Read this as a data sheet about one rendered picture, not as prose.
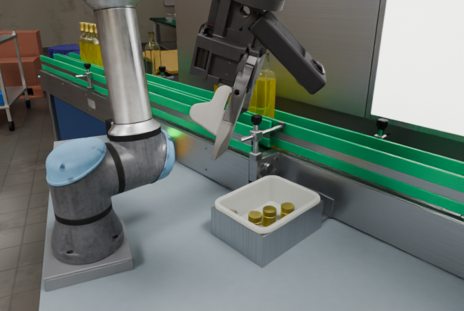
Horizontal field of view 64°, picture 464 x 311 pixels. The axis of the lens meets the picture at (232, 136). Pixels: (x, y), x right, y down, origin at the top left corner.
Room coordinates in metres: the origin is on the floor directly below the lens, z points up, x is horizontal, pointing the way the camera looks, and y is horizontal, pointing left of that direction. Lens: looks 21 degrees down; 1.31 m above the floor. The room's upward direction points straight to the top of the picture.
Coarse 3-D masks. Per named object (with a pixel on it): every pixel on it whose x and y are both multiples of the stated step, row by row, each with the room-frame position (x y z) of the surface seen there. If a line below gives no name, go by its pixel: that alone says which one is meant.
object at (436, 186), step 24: (192, 96) 1.31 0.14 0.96; (288, 144) 0.98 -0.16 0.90; (312, 144) 0.93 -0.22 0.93; (336, 144) 0.87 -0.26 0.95; (336, 168) 0.86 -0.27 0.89; (360, 168) 0.82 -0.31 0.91; (384, 168) 0.78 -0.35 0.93; (408, 168) 0.74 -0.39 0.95; (432, 168) 0.70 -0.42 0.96; (408, 192) 0.73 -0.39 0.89; (432, 192) 0.70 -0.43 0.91; (456, 192) 0.67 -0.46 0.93
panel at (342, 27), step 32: (288, 0) 1.21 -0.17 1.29; (320, 0) 1.12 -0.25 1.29; (352, 0) 1.05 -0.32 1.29; (384, 0) 0.98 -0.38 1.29; (320, 32) 1.11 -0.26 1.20; (352, 32) 1.04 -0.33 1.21; (352, 64) 1.03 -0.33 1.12; (288, 96) 1.19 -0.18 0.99; (320, 96) 1.10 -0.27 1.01; (352, 96) 1.02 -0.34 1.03; (416, 128) 0.89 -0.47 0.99
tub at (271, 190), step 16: (272, 176) 0.91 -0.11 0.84; (240, 192) 0.83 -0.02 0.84; (256, 192) 0.87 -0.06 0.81; (272, 192) 0.90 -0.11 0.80; (288, 192) 0.87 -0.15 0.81; (304, 192) 0.83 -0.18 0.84; (224, 208) 0.75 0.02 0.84; (240, 208) 0.83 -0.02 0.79; (256, 208) 0.86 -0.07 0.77; (304, 208) 0.75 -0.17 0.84; (272, 224) 0.68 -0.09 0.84
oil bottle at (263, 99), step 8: (264, 72) 1.09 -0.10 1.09; (272, 72) 1.11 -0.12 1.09; (264, 80) 1.08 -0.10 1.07; (272, 80) 1.10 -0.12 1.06; (256, 88) 1.10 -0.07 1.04; (264, 88) 1.08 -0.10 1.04; (272, 88) 1.10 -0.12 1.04; (256, 96) 1.10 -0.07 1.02; (264, 96) 1.08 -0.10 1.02; (272, 96) 1.10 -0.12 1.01; (256, 104) 1.10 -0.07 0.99; (264, 104) 1.08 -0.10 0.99; (272, 104) 1.10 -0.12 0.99; (256, 112) 1.10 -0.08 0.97; (264, 112) 1.08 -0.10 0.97; (272, 112) 1.10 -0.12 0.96
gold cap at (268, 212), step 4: (264, 208) 0.79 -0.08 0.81; (268, 208) 0.79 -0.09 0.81; (272, 208) 0.79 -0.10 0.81; (264, 212) 0.78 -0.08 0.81; (268, 212) 0.77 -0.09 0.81; (272, 212) 0.77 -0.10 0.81; (264, 216) 0.78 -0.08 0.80; (268, 216) 0.77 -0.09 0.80; (272, 216) 0.77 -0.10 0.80; (264, 220) 0.78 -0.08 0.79; (268, 220) 0.77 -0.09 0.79; (272, 220) 0.77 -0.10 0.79; (264, 224) 0.78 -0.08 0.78; (268, 224) 0.77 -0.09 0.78
